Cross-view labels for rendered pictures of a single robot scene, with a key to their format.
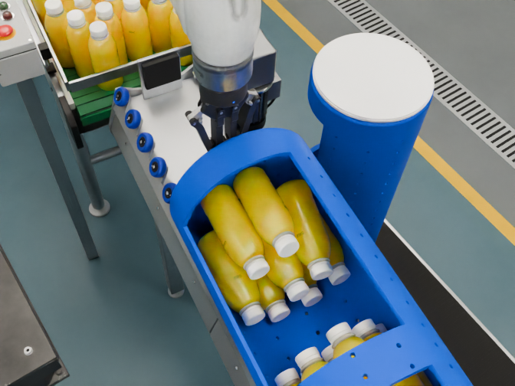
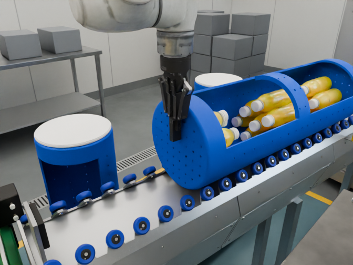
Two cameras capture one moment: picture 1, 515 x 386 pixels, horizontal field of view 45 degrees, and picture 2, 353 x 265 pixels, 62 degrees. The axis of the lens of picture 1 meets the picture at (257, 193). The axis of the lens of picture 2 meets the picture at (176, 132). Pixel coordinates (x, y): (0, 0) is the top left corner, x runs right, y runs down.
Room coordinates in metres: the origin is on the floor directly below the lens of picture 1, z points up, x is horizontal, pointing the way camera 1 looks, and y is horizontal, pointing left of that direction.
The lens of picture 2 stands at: (0.75, 0.80, 1.51)
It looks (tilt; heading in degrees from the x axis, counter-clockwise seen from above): 26 degrees down; 263
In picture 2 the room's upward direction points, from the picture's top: straight up
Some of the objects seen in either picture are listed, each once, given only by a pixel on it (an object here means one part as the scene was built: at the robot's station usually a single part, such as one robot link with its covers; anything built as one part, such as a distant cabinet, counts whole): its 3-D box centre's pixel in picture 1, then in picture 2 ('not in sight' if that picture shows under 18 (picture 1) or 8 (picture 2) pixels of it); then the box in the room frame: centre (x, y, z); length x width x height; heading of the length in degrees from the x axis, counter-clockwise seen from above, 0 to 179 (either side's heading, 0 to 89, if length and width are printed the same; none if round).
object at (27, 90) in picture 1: (61, 175); not in sight; (1.05, 0.59, 0.50); 0.04 x 0.04 x 1.00; 30
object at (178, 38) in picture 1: (183, 34); not in sight; (1.17, 0.21, 0.98); 0.07 x 0.07 x 0.16
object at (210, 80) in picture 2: not in sight; (218, 80); (0.32, -0.83, 1.03); 0.28 x 0.28 x 0.01
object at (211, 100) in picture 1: (223, 94); (175, 72); (0.67, 0.06, 1.32); 0.08 x 0.07 x 0.09; 120
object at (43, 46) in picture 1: (47, 57); not in sight; (1.10, 0.54, 0.94); 0.03 x 0.02 x 0.08; 30
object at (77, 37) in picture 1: (83, 47); not in sight; (1.11, 0.44, 0.98); 0.07 x 0.07 x 0.16
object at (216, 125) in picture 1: (216, 125); (178, 99); (0.66, 0.08, 1.25); 0.04 x 0.01 x 0.11; 30
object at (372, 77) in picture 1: (372, 75); (73, 129); (1.02, -0.25, 1.03); 0.28 x 0.28 x 0.01
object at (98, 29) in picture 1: (98, 29); not in sight; (1.07, 0.39, 1.07); 0.04 x 0.04 x 0.02
